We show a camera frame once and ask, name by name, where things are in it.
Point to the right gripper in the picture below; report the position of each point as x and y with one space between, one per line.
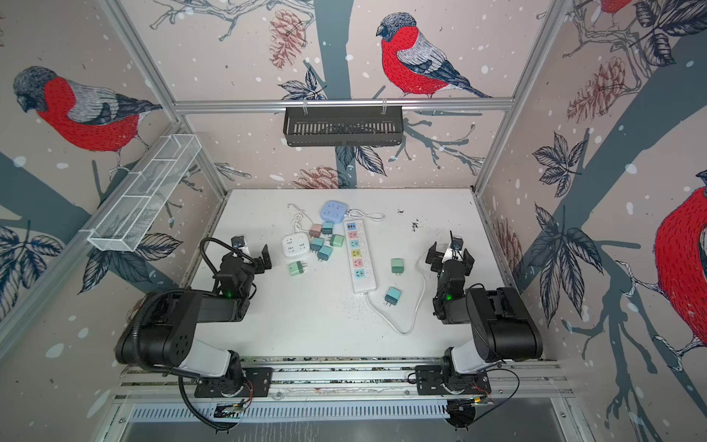
434 253

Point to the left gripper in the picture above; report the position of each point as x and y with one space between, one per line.
260 267

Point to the long white power strip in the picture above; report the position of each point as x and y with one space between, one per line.
359 257

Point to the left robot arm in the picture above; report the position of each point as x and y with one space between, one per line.
161 338

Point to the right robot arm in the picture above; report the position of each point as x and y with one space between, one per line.
501 326

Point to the pink plug adapter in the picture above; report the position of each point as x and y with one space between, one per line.
315 231

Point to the light green plug adapter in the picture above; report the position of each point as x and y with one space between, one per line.
337 241

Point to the white square power socket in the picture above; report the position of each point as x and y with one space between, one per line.
295 245

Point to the blue square power socket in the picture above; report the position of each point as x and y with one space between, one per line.
334 212

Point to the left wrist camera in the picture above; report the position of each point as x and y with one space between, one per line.
238 242

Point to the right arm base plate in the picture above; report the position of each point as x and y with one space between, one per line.
434 380

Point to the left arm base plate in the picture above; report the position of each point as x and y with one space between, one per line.
241 383

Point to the white wire mesh shelf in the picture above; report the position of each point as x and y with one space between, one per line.
131 217

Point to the black wall basket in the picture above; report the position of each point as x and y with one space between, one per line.
359 126

